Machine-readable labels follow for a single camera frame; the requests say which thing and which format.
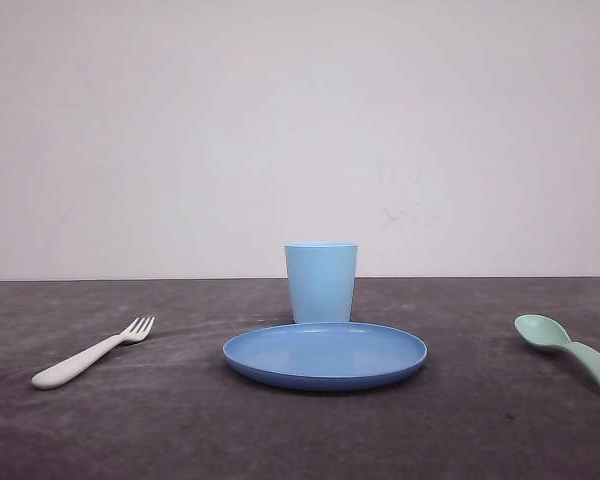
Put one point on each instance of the mint green plastic spoon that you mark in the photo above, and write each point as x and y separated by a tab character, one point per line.
546	334

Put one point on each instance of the light blue plastic cup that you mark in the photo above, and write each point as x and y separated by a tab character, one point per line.
321	279

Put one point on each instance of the white plastic fork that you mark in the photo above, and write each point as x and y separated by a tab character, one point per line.
66	370

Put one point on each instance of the blue plastic plate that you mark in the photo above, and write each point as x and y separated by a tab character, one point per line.
326	357

